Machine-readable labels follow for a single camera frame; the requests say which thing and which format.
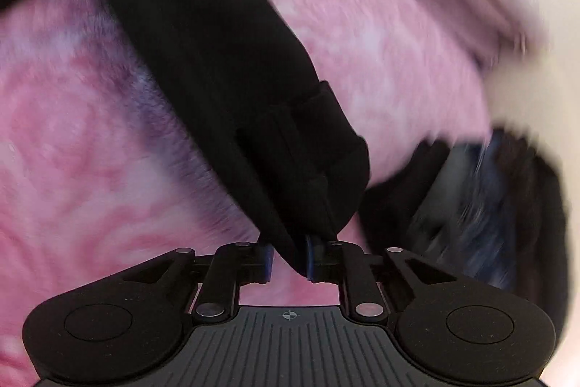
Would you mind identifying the black zip fleece jacket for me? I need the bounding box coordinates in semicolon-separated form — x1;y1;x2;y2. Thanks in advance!
1;0;370;276

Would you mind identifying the stack of folded clothes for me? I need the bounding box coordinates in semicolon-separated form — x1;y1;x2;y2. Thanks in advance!
359;129;569;304

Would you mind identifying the pink rose bed blanket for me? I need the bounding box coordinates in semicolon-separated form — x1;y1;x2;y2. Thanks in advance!
1;0;490;386

